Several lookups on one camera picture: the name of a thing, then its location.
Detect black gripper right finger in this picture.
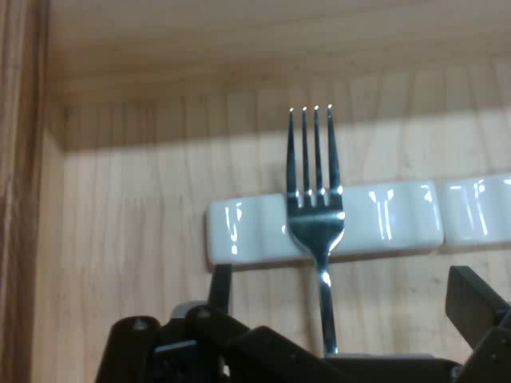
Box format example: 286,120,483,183
445,264,511,383

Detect light wooden drawer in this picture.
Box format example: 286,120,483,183
0,0,511,383

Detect steel fork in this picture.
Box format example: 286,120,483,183
286,104,347,358

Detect white ceramic cutlery rest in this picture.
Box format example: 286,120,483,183
205,179,446,273
437,172,511,247

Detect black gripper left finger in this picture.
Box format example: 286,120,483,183
94,263,337,383

